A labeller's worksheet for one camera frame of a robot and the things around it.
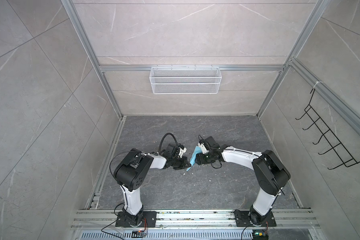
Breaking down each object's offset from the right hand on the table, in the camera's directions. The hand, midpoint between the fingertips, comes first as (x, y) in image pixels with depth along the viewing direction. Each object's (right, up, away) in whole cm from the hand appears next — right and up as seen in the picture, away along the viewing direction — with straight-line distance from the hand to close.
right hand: (198, 159), depth 94 cm
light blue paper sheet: (-1, +5, +4) cm, 6 cm away
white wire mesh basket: (-9, +53, +7) cm, 54 cm away
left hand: (-5, -2, -1) cm, 5 cm away
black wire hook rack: (+56, +9, -34) cm, 66 cm away
